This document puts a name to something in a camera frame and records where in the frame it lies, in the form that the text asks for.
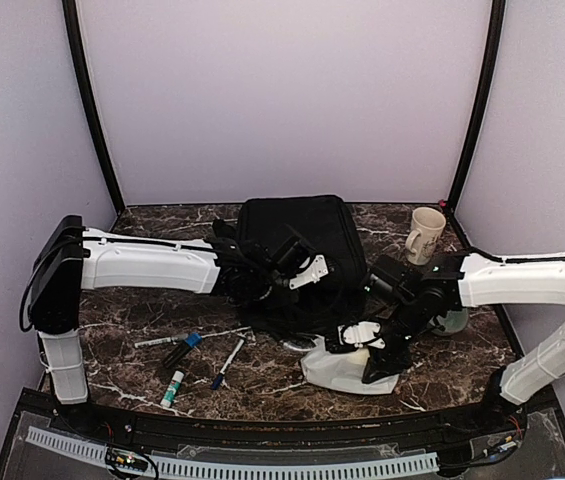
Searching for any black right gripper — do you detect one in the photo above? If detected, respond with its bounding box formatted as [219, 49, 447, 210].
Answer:
[359, 295, 429, 382]

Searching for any white paper tissue pack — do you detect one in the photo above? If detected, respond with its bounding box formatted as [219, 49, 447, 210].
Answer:
[300, 337, 399, 396]

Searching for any black student backpack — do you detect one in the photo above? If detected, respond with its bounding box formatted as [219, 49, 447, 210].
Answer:
[211, 194, 378, 346]

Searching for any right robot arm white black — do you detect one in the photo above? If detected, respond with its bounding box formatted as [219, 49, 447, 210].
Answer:
[361, 249, 565, 434]

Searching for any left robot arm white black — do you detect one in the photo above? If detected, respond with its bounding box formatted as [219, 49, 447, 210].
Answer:
[18, 215, 328, 436]

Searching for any black marker blue cap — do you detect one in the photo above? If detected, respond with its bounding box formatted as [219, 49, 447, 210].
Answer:
[161, 332, 202, 369]

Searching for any pale green ceramic bowl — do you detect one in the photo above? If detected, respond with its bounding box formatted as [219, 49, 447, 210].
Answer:
[429, 309, 469, 336]

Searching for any white pen blue cap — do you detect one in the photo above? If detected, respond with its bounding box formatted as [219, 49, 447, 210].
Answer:
[211, 338, 245, 391]

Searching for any white green glue stick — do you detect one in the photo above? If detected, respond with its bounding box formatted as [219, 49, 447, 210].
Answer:
[160, 370, 184, 408]

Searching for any thin white pen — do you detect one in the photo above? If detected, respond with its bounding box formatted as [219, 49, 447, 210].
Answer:
[133, 333, 188, 349]

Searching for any white ceramic mug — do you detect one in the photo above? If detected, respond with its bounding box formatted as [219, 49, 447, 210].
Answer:
[405, 207, 446, 266]

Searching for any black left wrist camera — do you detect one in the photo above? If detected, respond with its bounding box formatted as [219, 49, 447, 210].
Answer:
[272, 236, 329, 290]

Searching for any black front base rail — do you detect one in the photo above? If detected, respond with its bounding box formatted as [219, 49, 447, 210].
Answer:
[11, 384, 558, 451]

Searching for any white slotted cable duct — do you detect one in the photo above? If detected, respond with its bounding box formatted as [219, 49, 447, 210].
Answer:
[25, 427, 439, 480]

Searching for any black right corner post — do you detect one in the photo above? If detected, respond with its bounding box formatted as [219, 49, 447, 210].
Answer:
[446, 0, 506, 212]

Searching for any black corner post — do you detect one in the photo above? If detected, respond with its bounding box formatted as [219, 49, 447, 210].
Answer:
[446, 0, 506, 212]
[61, 0, 126, 216]

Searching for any black left corner post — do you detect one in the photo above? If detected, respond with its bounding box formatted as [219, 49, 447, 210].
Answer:
[61, 0, 126, 216]

